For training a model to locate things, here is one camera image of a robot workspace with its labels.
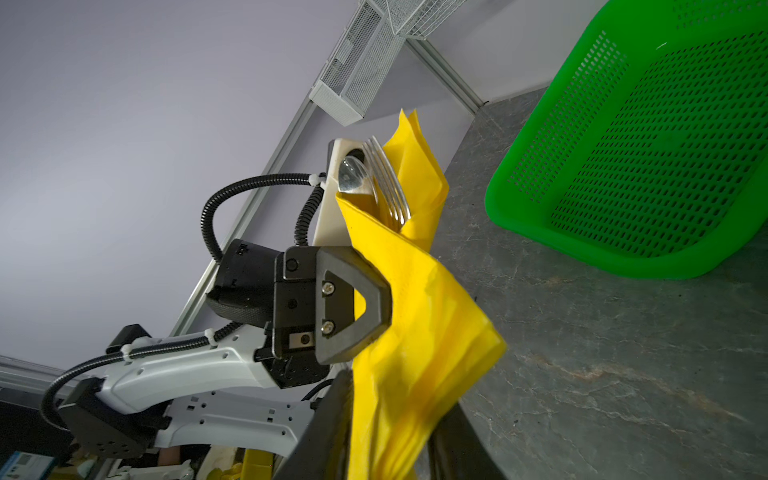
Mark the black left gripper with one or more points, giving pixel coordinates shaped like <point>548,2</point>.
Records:
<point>353,308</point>

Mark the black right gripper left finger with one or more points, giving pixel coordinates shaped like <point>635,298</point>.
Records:
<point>323,451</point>

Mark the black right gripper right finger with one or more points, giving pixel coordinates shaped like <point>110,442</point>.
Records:
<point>455,450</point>

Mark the silver spoon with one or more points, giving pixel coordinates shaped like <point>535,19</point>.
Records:
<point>353,177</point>

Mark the silver fork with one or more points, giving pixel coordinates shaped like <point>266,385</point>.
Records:
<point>391,188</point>

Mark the yellow paper napkin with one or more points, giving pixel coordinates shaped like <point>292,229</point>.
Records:
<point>440,342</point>

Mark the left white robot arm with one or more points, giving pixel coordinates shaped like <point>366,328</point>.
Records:
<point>149,392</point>

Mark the green plastic basket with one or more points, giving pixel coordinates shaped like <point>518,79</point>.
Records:
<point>646,156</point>

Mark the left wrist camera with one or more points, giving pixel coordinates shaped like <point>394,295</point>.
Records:
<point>330,228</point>

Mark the white mesh wall box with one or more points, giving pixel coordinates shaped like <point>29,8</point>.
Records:
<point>358,65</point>

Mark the white wire wall rack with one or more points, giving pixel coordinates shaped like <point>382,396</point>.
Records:
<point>416,19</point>

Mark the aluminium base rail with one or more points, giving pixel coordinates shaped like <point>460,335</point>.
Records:
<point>23,429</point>

